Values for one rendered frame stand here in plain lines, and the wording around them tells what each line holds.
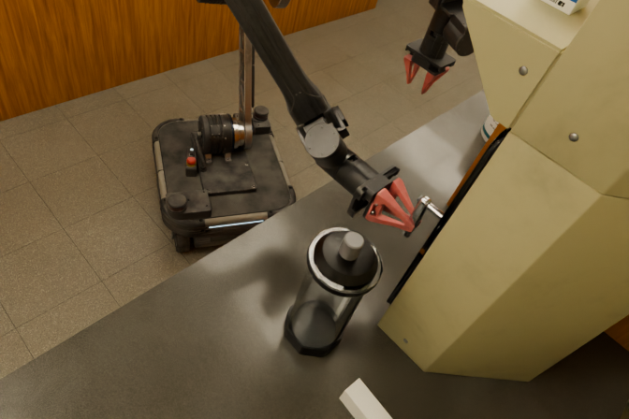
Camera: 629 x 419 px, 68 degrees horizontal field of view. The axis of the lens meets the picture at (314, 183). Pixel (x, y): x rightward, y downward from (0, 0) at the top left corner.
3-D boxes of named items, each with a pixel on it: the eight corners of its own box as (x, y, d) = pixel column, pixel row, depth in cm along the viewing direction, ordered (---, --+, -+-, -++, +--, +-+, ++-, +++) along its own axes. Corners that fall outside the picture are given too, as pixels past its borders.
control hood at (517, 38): (606, 57, 70) (654, -7, 62) (507, 132, 51) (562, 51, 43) (539, 20, 74) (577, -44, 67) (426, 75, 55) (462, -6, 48)
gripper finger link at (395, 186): (435, 204, 74) (390, 168, 77) (409, 225, 69) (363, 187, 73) (419, 230, 79) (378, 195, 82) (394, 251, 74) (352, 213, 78)
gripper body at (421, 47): (438, 74, 103) (452, 45, 97) (402, 51, 107) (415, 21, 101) (453, 66, 106) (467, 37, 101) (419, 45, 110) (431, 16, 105)
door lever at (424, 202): (421, 255, 74) (431, 248, 76) (446, 219, 67) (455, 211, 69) (396, 233, 76) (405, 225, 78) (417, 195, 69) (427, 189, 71)
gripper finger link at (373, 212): (438, 202, 74) (393, 166, 78) (413, 223, 70) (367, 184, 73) (422, 227, 79) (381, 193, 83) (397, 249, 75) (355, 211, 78)
